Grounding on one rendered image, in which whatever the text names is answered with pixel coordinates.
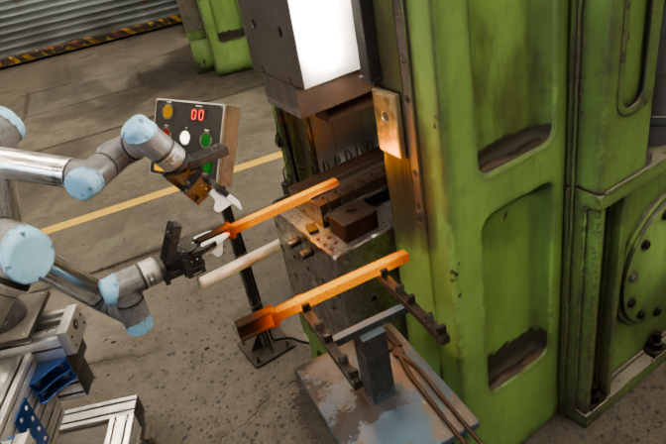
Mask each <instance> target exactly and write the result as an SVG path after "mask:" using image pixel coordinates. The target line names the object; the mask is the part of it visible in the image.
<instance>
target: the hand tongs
mask: <svg viewBox="0 0 666 444"><path fill-rule="evenodd" d="M383 328H384V329H385V330H386V332H387V339H388V350H389V352H390V353H391V352H392V355H393V356H394V357H395V358H398V359H399V360H400V362H401V364H402V366H403V368H404V370H405V372H406V373H407V375H408V376H409V378H410V379H411V380H412V382H413V383H414V384H415V385H416V387H417V388H418V389H419V390H420V392H421V393H422V394H423V396H424V397H425V398H426V399H427V401H428V402H429V403H430V404H431V406H432V407H433V408H434V410H435V411H436V412H437V413H438V415H439V416H440V417H441V418H442V420H443V421H444V422H445V423H446V425H447V426H448V427H449V428H450V430H451V431H452V432H453V434H454V435H455V436H456V437H457V439H458V440H459V441H460V442H461V444H468V443H467V442H466V441H465V439H464V438H463V437H462V436H461V434H460V433H459V432H458V431H457V429H456V428H455V427H454V426H453V424H452V423H451V422H450V421H449V419H448V418H447V417H446V416H445V414H444V413H443V412H442V411H441V409H440V408H439V407H438V406H437V404H436V403H435V402H434V401H433V399H432V398H431V397H430V396H429V394H428V393H427V392H426V391H425V389H424V388H423V387H422V386H421V384H420V383H419V382H418V381H417V379H416V378H415V377H414V375H413V374H412V373H411V371H410V369H409V368H408V366H407V364H406V362H405V361H407V362H408V363H409V364H411V365H412V366H413V367H414V368H415V369H416V370H417V371H418V372H419V373H420V374H421V375H422V376H423V378H424V379H425V380H426V381H427V382H428V384H429V385H430V386H431V387H432V388H433V390H434V391H435V392H436V393H437V394H438V396H439V397H440V398H441V399H442V401H443V402H444V403H445V404H446V405H447V407H448V408H449V409H450V410H451V411H452V413H453V414H454V415H455V416H456V417H457V419H458V420H459V421H460V422H461V423H462V425H463V426H464V427H465V428H466V430H467V431H468V432H469V433H470V434H471V436H472V437H473V438H474V439H475V440H476V442H477V443H478V444H485V443H484V442H483V441H482V440H481V439H480V437H479V436H478V435H477V434H476V433H475V431H474V430H473V429H472V428H471V427H470V425H469V424H468V423H467V422H466V421H465V419H464V418H463V417H462V416H461V415H460V414H459V412H458V411H457V410H456V409H455V408H454V406H453V405H452V404H451V403H450V402H449V400H448V399H447V398H446V397H445V396H444V394H443V393H442V392H441V391H440V390H439V389H438V387H437V386H436V385H435V384H434V383H433V382H432V381H431V380H430V379H429V378H428V376H427V375H426V374H425V373H424V372H423V371H422V370H421V369H420V368H419V367H418V366H417V365H416V364H415V363H414V362H413V361H412V360H411V359H409V358H408V357H407V356H405V355H404V354H405V353H404V349H403V348H401V347H402V344H401V343H400V342H399V340H398V339H397V338H396V337H395V336H394V334H393V333H392V332H391V331H390V330H389V328H388V327H387V326H385V327H383Z"/></svg>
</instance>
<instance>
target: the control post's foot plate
mask: <svg viewBox="0 0 666 444"><path fill-rule="evenodd" d="M270 330H271V333H272V336H273V338H280V337H288V336H286V335H285V334H284V332H283V331H282V330H281V329H280V328H279V327H277V328H275V327H274V328H272V329H270ZM268 334H269V331H268ZM263 337H264V340H265V344H266V346H267V347H266V348H265V347H264V345H263V342H262V339H261V336H260V334H259V335H257V336H255V337H252V338H250V339H248V340H246V341H244V342H242V341H240V342H239V343H238V344H237V346H238V347H239V348H240V350H241V351H242V352H243V353H244V354H245V357H246V358H247V359H248V360H249V361H250V362H251V363H252V365H254V367H255V368H256V369H258V368H260V367H262V366H264V365H266V364H268V363H270V362H272V361H275V360H276V359H278V358H279V357H280V356H281V355H284V354H286V353H288V352H289V351H291V350H292V349H293V348H295V347H297V345H296V344H295V343H294V342H293V341H292V340H291V339H282V340H273V339H271V336H270V334H269V337H270V340H271V343H270V341H269V339H268V337H267V335H266V333H264V334H263Z"/></svg>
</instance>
